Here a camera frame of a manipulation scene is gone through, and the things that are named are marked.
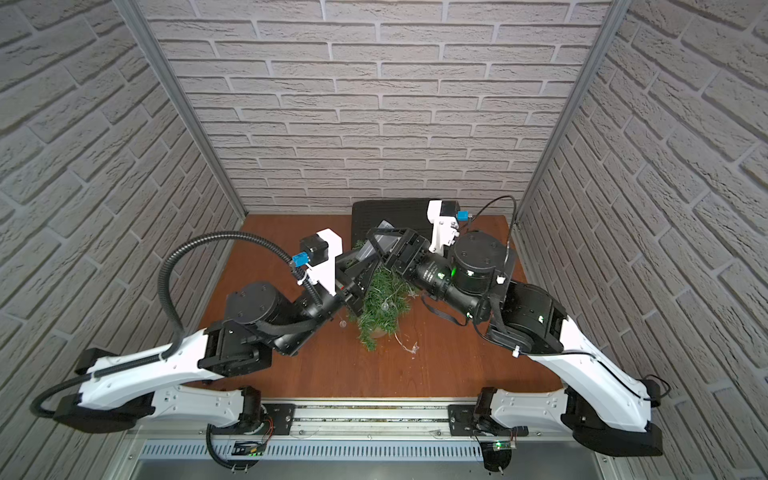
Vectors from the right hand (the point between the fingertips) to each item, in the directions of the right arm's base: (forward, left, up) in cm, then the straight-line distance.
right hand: (378, 239), depth 48 cm
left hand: (-2, -1, 0) cm, 2 cm away
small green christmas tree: (-1, +2, -28) cm, 28 cm away
